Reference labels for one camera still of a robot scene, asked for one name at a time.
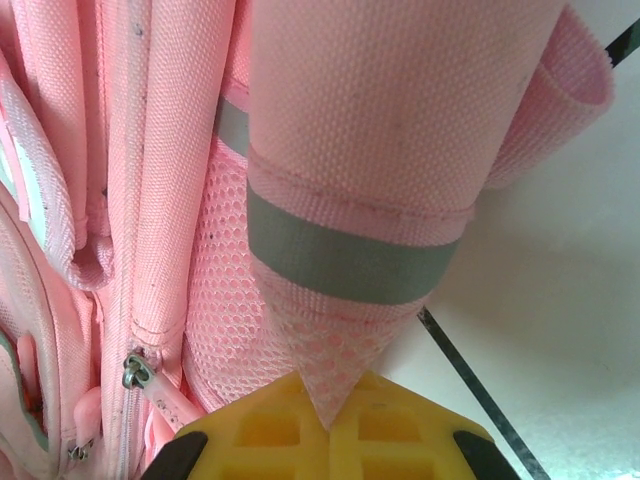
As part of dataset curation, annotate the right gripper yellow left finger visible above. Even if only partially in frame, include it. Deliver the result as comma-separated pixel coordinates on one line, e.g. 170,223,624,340
144,373,332,480

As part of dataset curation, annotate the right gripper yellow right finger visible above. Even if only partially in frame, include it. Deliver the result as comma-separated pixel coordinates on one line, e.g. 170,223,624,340
328,369,517,480

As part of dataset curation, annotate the pink student backpack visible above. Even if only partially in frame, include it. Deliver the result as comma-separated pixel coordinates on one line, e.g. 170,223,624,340
0,0,617,437

